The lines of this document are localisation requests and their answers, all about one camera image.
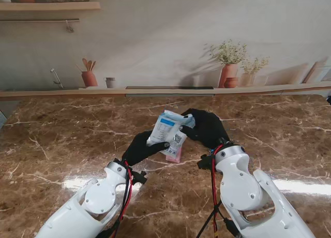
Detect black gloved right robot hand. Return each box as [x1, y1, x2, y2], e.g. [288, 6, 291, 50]
[180, 108, 231, 150]

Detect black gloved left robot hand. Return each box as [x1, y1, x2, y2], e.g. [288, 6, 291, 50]
[121, 130, 171, 167]

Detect white and blue seasoning bag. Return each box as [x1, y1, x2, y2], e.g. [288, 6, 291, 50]
[146, 109, 196, 156]

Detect clear bottle with pink seasoning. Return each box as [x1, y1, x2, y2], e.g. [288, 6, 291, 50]
[165, 142, 183, 163]

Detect beige vase with flowers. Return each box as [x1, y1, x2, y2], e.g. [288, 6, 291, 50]
[239, 56, 270, 87]

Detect wooden cutting boards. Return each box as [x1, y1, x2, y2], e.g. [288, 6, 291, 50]
[302, 61, 331, 84]

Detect grey blue edge object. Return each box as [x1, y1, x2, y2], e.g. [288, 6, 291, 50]
[0, 110, 8, 130]

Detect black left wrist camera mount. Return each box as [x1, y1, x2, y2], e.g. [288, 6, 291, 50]
[129, 170, 147, 185]

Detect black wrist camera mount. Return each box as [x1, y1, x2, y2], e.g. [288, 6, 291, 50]
[129, 170, 147, 185]
[197, 155, 215, 170]

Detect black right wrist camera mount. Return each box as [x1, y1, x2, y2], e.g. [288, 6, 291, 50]
[197, 155, 215, 170]

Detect red and black left arm cables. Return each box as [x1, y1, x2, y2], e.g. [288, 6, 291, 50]
[102, 160, 134, 238]

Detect red and black arm cables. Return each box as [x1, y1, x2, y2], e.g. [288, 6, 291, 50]
[102, 160, 134, 238]
[196, 144, 243, 238]

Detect red and black right arm cables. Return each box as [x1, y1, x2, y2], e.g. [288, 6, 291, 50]
[196, 144, 243, 238]

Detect wooden wall shelf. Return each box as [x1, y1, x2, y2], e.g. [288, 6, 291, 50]
[0, 2, 101, 12]

